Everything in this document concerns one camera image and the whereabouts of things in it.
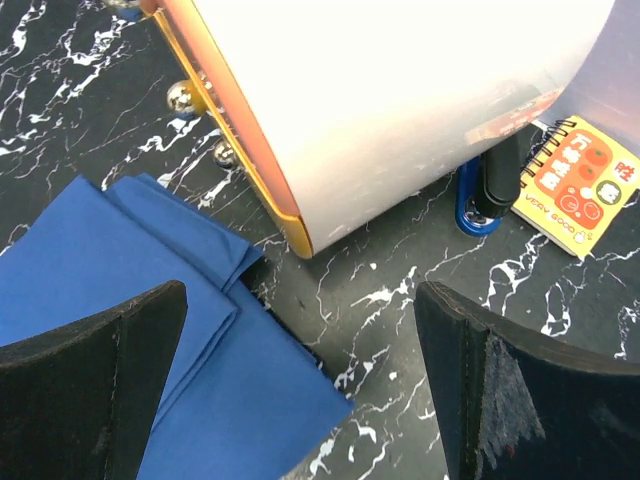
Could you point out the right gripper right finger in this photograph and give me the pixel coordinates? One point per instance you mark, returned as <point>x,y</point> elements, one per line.
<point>513,403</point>

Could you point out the small orange spiral notebook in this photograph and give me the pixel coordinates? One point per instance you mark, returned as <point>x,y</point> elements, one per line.
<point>576,184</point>

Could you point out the blue surgical cloth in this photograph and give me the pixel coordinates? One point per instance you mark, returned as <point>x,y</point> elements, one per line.
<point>243,398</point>

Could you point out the round three-drawer storage box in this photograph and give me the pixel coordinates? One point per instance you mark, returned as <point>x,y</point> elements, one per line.
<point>339,110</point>

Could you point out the blue black clip tool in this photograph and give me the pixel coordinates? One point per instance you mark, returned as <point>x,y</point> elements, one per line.
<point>488,186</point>

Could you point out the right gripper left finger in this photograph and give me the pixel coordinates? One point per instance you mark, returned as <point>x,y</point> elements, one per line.
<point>79,401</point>

